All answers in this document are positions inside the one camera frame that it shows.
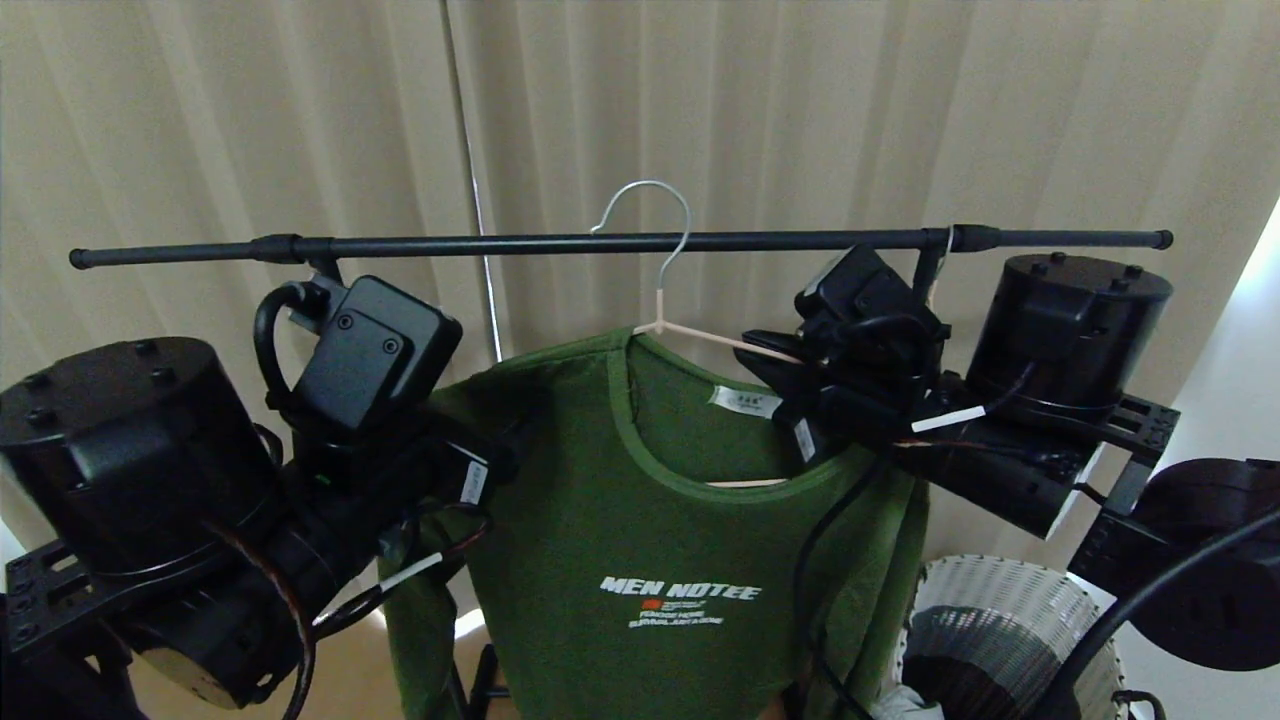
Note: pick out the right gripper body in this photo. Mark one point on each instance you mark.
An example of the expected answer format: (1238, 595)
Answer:
(980, 460)

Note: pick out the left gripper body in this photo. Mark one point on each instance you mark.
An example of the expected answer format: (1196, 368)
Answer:
(400, 500)

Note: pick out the green long-sleeved shirt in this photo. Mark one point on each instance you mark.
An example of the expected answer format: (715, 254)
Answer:
(620, 520)

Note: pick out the pink clothes hanger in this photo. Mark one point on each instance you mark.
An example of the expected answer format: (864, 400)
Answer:
(688, 235)

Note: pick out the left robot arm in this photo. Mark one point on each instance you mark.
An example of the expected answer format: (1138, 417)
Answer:
(130, 450)

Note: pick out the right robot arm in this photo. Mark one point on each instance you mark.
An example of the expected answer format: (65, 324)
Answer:
(1070, 330)

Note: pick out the white laundry basket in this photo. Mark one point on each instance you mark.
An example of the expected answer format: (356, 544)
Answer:
(1000, 610)

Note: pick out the black clothes rack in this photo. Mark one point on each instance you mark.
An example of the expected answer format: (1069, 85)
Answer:
(450, 244)

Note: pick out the pale grey shorts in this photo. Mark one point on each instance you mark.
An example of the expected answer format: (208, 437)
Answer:
(910, 705)

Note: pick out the beige curtain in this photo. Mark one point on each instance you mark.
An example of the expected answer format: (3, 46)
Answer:
(800, 120)

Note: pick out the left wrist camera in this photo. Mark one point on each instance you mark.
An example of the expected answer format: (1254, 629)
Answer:
(370, 350)

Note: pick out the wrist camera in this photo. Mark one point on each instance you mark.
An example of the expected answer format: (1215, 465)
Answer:
(370, 350)
(870, 290)

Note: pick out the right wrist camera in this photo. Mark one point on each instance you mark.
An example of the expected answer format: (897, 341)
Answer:
(870, 290)

